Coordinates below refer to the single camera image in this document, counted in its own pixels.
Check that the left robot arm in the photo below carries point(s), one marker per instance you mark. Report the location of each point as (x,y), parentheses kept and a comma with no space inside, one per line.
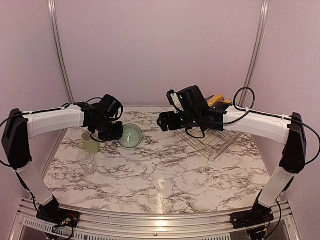
(20,127)

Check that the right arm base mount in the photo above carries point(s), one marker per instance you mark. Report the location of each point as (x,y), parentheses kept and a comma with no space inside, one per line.
(250,218)

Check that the aluminium frame post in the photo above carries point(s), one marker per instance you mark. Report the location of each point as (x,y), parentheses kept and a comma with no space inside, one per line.
(52,8)
(260,33)

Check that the pale green mug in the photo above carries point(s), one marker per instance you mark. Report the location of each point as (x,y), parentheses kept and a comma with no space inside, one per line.
(89,141)

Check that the white green bowl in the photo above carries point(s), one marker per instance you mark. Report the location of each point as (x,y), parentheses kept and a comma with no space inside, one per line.
(132,136)

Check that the right aluminium frame post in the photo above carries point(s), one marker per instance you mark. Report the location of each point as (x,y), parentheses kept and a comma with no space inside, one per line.
(260,33)

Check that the clear drinking glass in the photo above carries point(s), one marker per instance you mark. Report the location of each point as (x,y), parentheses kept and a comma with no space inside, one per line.
(86,159)

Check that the yellow plate rear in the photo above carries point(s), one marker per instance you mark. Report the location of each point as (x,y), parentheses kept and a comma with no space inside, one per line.
(218,98)

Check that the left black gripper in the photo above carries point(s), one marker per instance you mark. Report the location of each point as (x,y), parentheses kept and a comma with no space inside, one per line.
(117,135)

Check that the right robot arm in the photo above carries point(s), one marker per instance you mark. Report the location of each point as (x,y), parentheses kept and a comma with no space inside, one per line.
(192,110)

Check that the left aluminium frame post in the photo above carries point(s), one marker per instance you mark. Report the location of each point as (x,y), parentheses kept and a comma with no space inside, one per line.
(52,8)

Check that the front aluminium rail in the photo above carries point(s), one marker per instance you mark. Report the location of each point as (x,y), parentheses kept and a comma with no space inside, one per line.
(107,225)

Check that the wire dish rack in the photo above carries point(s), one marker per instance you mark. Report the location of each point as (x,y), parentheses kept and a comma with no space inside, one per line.
(213,144)

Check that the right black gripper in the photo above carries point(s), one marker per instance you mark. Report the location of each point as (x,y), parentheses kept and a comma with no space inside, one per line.
(163,116)

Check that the yellow plate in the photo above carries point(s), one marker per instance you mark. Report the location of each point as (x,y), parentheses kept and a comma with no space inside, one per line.
(218,98)
(228,101)

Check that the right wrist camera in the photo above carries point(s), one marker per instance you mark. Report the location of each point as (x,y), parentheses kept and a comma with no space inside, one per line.
(174,100)

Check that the yellow plate middle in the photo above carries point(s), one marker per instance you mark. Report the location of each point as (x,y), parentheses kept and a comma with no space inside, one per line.
(228,101)

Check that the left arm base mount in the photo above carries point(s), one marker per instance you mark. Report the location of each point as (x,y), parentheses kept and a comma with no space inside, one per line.
(64,217)

